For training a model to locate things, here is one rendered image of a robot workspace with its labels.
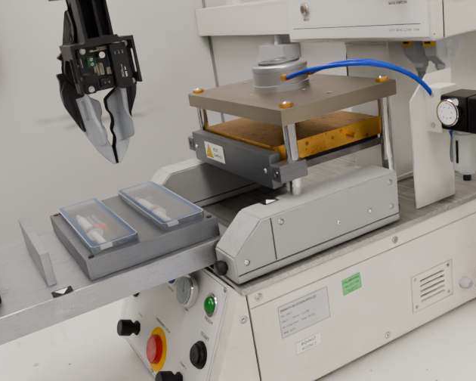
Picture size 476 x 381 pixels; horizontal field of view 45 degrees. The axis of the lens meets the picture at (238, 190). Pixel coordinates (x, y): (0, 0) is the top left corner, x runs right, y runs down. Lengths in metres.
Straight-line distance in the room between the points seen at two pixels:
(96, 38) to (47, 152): 1.57
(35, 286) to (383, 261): 0.43
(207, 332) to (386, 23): 0.47
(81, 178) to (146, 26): 0.62
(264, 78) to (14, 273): 0.41
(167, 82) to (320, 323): 1.66
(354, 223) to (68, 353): 0.51
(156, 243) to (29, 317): 0.16
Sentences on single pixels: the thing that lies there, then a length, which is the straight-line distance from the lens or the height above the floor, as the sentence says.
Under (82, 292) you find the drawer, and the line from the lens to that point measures 0.67.
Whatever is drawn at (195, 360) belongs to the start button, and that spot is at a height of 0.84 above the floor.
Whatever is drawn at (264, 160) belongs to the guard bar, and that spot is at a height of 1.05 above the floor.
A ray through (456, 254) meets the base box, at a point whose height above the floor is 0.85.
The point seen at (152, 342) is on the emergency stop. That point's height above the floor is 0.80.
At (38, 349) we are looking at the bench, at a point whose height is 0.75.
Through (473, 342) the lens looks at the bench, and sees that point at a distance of 0.88.
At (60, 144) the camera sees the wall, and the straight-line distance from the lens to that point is 2.21.
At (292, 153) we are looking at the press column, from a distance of 0.71.
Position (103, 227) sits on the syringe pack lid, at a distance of 0.73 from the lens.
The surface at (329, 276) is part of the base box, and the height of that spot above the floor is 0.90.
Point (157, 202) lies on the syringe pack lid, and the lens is 0.77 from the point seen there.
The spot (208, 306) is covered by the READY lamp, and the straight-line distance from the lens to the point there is 0.71.
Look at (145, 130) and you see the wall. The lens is 2.28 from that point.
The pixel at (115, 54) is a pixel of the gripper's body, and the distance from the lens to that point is 0.67.
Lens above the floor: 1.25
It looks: 19 degrees down
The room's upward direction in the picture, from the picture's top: 9 degrees counter-clockwise
